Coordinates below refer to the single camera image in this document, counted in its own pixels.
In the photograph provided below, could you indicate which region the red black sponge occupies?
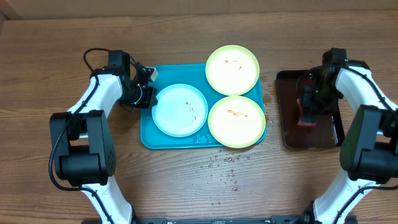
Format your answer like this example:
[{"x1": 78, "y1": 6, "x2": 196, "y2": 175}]
[{"x1": 297, "y1": 98, "x2": 317, "y2": 127}]

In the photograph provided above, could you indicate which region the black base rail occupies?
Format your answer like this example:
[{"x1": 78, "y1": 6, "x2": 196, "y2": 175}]
[{"x1": 81, "y1": 215, "x2": 358, "y2": 224}]

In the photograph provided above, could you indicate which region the yellow-green plate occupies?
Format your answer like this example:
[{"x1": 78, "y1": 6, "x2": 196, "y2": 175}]
[
  {"x1": 208, "y1": 96, "x2": 266, "y2": 148},
  {"x1": 205, "y1": 45, "x2": 260, "y2": 96}
]

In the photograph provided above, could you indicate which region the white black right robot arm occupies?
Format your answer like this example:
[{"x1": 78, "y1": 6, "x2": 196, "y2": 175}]
[{"x1": 296, "y1": 48, "x2": 397, "y2": 224}]

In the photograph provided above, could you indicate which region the black water tray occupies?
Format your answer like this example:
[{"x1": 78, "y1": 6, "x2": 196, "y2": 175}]
[{"x1": 275, "y1": 70, "x2": 345, "y2": 150}]

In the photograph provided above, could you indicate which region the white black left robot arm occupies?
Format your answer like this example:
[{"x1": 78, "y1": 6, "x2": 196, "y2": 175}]
[{"x1": 48, "y1": 50, "x2": 158, "y2": 223}]

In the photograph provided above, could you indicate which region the light blue plate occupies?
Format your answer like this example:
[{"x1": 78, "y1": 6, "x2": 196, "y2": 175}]
[{"x1": 152, "y1": 84, "x2": 208, "y2": 138}]

